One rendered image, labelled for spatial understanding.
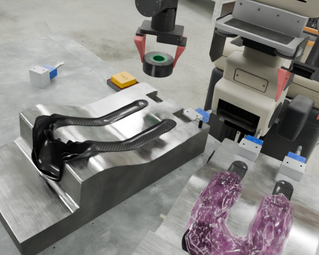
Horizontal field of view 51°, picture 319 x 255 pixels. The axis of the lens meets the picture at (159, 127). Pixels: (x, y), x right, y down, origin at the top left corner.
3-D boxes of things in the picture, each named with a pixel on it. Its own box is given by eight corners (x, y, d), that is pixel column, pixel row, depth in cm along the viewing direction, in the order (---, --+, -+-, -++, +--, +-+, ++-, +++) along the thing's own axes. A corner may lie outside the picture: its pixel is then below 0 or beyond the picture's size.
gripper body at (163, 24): (181, 43, 78) (186, 11, 74) (138, 36, 79) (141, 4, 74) (183, 33, 83) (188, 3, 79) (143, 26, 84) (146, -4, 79)
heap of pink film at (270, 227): (221, 168, 77) (228, 142, 72) (297, 203, 71) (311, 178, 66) (165, 253, 59) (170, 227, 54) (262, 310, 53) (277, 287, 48)
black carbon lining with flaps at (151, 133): (141, 103, 93) (143, 73, 87) (181, 133, 84) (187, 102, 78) (20, 154, 73) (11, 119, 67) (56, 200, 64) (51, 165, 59)
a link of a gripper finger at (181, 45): (181, 74, 83) (187, 39, 77) (153, 70, 83) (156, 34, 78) (183, 62, 88) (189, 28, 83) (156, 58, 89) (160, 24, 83)
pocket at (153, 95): (156, 100, 98) (157, 89, 95) (168, 109, 95) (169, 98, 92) (144, 105, 95) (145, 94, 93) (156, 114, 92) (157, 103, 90)
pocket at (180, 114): (182, 118, 92) (184, 108, 89) (196, 128, 89) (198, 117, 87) (170, 124, 89) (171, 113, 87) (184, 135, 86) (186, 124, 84)
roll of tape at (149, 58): (140, 75, 84) (140, 62, 82) (145, 60, 91) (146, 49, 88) (170, 80, 84) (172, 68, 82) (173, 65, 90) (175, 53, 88)
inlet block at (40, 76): (57, 68, 117) (56, 54, 114) (69, 72, 116) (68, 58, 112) (31, 84, 108) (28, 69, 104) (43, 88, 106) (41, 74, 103)
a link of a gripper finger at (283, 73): (294, 110, 73) (314, 70, 70) (264, 97, 76) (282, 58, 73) (297, 110, 78) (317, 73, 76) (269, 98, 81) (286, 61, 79)
